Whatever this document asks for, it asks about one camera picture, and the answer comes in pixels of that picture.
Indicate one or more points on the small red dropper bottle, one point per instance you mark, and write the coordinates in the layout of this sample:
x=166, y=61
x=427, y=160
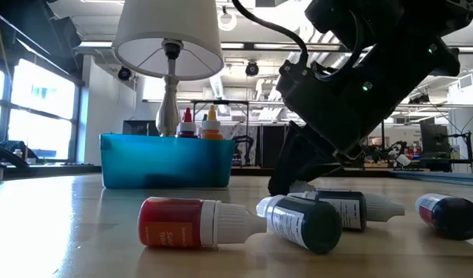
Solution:
x=170, y=222

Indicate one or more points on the small dark blue dropper bottle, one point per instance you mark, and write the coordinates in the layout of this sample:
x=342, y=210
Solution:
x=452, y=216

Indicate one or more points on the black partition panel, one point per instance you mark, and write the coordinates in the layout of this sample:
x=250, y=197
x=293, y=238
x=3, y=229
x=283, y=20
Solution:
x=272, y=146

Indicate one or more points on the teal plastic bin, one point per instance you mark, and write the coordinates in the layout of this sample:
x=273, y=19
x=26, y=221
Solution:
x=163, y=162

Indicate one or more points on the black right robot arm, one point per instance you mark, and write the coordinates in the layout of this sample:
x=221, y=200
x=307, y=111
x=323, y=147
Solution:
x=413, y=23

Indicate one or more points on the large green food colouring bottle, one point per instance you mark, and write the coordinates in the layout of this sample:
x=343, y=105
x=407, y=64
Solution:
x=204, y=117

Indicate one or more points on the white shade silver table lamp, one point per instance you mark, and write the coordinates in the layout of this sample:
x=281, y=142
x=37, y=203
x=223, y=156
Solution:
x=166, y=34

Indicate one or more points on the black round ceiling camera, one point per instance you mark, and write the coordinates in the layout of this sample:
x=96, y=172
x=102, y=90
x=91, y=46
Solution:
x=252, y=68
x=124, y=73

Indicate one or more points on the black background monitor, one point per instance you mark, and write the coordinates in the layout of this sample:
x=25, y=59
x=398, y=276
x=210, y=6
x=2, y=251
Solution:
x=433, y=143

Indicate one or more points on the large yellow food colouring bottle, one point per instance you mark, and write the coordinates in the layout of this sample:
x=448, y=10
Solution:
x=212, y=129

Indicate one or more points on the small dark green dropper bottle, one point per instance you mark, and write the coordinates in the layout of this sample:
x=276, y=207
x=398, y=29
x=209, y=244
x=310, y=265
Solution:
x=305, y=224

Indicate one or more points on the large red food colouring bottle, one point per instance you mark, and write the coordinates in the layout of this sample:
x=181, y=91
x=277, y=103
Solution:
x=186, y=129

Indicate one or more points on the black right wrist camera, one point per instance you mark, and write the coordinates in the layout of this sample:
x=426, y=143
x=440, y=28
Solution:
x=294, y=75

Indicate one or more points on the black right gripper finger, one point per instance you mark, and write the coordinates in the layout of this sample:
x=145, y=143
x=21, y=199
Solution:
x=325, y=166
x=288, y=162

